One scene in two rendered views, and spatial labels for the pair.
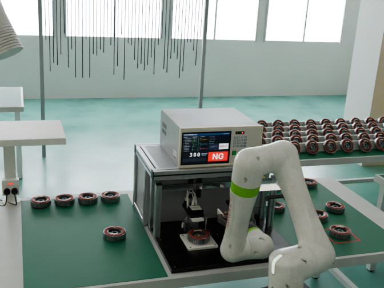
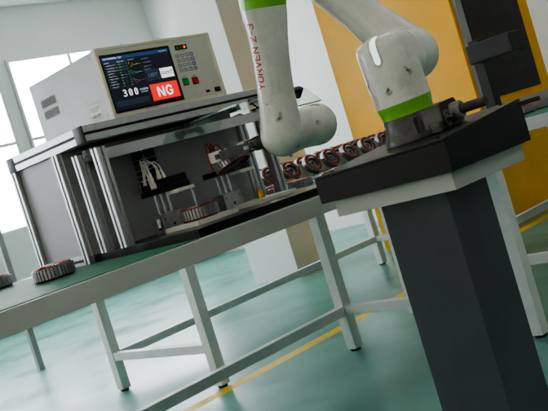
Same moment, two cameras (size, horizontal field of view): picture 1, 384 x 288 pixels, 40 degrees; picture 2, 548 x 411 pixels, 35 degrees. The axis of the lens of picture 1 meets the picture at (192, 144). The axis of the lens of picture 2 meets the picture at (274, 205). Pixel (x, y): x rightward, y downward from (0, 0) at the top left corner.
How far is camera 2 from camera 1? 140 cm
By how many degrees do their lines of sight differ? 29
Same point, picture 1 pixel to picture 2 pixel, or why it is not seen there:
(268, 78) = not seen: hidden behind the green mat
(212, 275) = (262, 218)
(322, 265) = (430, 46)
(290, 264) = (395, 33)
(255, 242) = (308, 109)
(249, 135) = (195, 49)
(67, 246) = not seen: outside the picture
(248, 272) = (310, 205)
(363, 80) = not seen: hidden behind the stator
